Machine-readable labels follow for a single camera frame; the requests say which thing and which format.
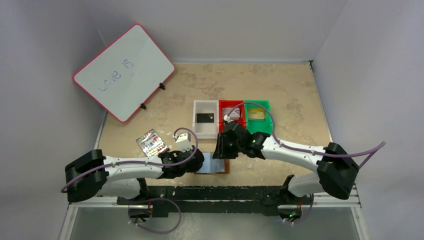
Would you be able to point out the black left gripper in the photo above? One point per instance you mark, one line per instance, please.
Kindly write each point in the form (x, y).
(196, 158)

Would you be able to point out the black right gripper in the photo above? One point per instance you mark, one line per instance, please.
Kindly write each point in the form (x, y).
(224, 147)

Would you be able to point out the pack of coloured markers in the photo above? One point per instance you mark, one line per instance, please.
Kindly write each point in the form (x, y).
(152, 144)

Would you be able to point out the green plastic bin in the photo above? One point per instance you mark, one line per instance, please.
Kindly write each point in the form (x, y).
(265, 126)

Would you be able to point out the white plastic bin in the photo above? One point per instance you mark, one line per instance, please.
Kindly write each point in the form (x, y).
(206, 131)

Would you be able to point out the brown leather card holder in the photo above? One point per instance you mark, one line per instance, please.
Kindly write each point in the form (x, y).
(213, 166)

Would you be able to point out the red plastic bin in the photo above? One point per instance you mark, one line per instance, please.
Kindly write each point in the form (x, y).
(224, 108)

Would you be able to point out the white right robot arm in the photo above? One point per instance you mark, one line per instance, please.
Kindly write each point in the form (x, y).
(331, 171)

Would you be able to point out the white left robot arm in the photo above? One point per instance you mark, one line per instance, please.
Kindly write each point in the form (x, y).
(95, 174)

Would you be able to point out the silver credit card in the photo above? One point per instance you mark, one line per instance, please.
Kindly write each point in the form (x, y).
(235, 114)

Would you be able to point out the gold credit card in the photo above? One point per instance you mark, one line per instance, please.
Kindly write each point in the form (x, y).
(256, 114)

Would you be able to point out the black credit card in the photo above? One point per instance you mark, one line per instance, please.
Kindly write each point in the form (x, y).
(205, 118)

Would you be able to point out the pink framed whiteboard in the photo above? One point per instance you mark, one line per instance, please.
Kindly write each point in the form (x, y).
(126, 73)

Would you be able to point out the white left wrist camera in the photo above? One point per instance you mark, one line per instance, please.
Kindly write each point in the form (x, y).
(183, 141)

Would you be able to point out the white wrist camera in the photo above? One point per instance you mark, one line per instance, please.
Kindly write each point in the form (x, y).
(226, 119)
(183, 141)

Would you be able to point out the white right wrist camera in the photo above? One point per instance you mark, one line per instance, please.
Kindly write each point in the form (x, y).
(226, 119)

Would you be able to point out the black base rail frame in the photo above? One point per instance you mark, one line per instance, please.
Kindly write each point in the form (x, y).
(267, 200)

